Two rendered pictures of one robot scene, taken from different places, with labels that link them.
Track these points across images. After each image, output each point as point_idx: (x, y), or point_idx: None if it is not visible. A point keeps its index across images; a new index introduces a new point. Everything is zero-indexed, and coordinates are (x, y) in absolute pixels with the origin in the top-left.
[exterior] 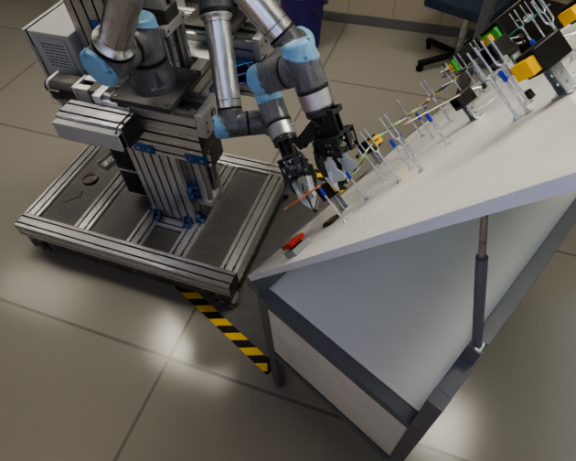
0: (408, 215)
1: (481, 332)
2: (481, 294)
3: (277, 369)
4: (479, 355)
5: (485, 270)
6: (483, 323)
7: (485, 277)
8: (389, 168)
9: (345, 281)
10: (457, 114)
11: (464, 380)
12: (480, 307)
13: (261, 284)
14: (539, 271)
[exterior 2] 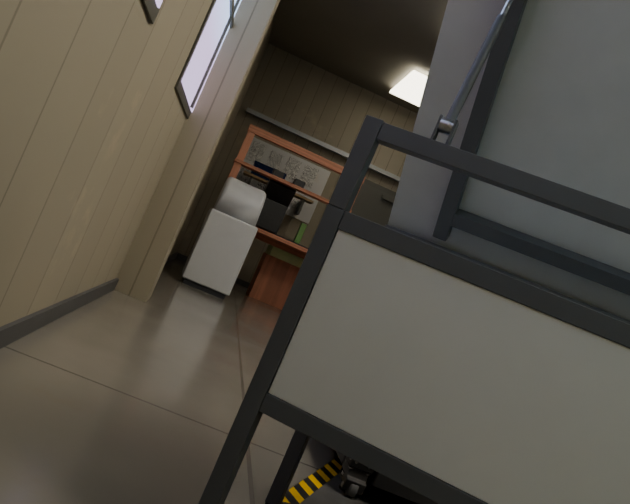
0: None
1: (459, 95)
2: (481, 47)
3: (295, 431)
4: (440, 116)
5: (494, 23)
6: (466, 84)
7: (492, 31)
8: None
9: None
10: None
11: (409, 132)
12: (473, 63)
13: (389, 226)
14: (600, 198)
